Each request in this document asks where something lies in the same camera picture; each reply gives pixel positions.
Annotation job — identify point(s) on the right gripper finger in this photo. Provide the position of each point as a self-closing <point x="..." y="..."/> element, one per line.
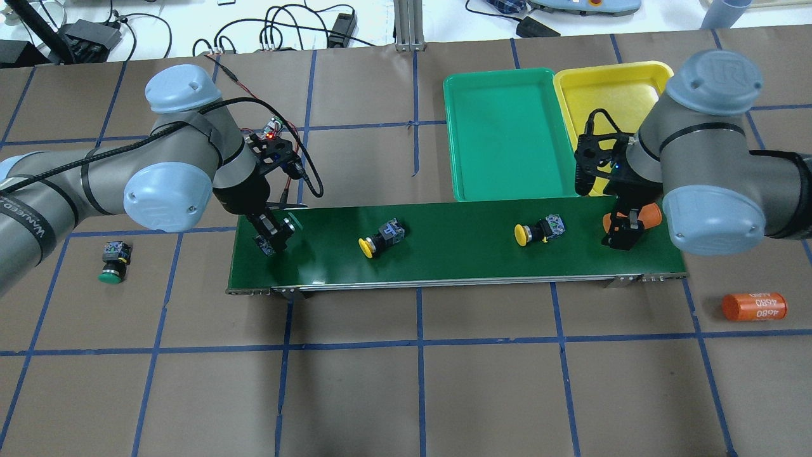
<point x="616" y="227"/>
<point x="631" y="228"/>

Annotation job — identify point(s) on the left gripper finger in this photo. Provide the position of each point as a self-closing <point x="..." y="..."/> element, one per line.
<point x="280" y="231"/>
<point x="266" y="227"/>

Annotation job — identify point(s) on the aluminium frame post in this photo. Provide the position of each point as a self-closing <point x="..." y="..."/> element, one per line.
<point x="408" y="29"/>

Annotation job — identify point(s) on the green conveyor belt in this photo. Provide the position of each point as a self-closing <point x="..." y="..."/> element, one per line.
<point x="448" y="244"/>

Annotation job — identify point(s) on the yellow plastic tray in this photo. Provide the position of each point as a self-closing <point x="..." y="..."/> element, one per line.
<point x="627" y="91"/>

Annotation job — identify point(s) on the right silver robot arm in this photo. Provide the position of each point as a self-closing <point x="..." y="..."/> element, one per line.
<point x="719" y="197"/>

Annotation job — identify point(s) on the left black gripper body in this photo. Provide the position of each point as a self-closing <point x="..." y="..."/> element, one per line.
<point x="243" y="195"/>

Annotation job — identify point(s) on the orange cylinder marked 4680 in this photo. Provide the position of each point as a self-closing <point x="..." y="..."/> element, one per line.
<point x="747" y="307"/>

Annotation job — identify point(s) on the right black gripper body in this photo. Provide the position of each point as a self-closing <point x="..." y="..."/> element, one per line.
<point x="625" y="202"/>

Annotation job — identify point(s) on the blue checkered folded umbrella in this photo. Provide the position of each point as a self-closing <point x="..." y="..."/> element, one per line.
<point x="509" y="7"/>

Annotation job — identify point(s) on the yellow push button switch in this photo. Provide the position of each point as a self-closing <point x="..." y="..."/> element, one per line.
<point x="545" y="229"/>

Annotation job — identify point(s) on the green push button switch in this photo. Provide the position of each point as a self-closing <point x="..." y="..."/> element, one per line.
<point x="272" y="235"/>

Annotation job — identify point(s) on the green plastic tray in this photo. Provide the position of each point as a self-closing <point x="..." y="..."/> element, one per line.
<point x="507" y="137"/>

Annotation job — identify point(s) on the small white circuit board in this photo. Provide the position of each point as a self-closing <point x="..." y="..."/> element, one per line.
<point x="273" y="128"/>

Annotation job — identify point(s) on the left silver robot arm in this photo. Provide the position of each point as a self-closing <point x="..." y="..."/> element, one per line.
<point x="195" y="151"/>

